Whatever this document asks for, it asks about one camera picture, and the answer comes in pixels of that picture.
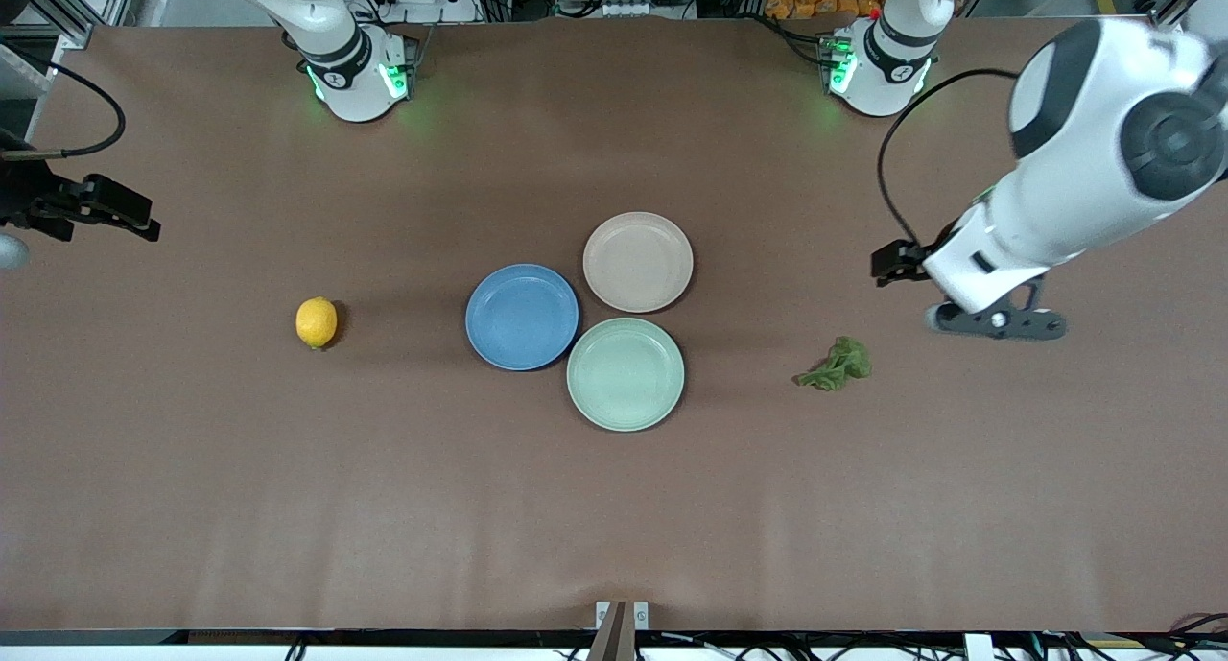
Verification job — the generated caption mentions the green lettuce leaf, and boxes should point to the green lettuce leaf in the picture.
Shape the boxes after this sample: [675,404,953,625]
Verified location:
[793,336,873,391]

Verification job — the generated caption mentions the yellow lemon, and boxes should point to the yellow lemon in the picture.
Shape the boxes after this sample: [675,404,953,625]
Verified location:
[295,296,339,350]

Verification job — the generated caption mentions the beige plate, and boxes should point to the beige plate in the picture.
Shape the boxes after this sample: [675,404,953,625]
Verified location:
[582,211,695,314]

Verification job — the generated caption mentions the light green plate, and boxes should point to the light green plate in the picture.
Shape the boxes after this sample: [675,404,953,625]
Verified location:
[566,317,686,433]

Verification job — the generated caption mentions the blue plate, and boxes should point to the blue plate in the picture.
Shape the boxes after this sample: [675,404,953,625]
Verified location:
[465,263,580,371]

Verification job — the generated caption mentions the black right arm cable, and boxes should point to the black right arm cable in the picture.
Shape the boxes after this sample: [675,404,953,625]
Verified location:
[0,45,128,160]

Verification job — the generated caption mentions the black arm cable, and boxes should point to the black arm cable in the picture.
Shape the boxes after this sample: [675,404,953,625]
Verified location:
[0,45,128,160]
[876,68,1020,249]

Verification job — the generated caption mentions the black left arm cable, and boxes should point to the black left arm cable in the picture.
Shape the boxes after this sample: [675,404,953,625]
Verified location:
[876,68,1020,249]

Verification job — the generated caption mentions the aluminium frame profile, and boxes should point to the aluminium frame profile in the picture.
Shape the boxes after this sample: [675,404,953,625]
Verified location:
[27,0,145,50]
[1146,0,1212,31]

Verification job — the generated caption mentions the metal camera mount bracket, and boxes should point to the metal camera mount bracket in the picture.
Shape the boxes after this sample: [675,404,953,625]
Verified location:
[595,601,650,661]

